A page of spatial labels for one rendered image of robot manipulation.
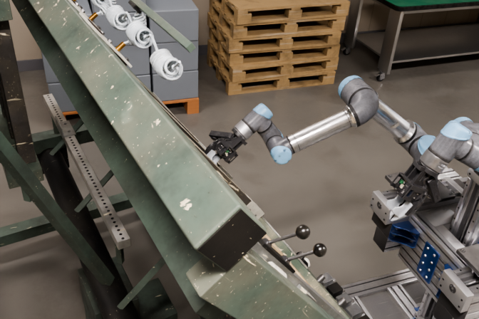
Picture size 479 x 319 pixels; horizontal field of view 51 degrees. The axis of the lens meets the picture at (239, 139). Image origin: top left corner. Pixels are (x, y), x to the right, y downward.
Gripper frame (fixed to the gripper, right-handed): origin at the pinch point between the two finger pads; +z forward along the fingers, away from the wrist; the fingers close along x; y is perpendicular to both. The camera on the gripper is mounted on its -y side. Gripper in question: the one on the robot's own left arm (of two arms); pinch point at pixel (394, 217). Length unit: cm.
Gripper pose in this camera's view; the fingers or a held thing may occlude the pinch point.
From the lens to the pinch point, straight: 170.3
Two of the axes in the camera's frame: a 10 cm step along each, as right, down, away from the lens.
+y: -8.1, -2.8, -5.1
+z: -4.9, 8.0, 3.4
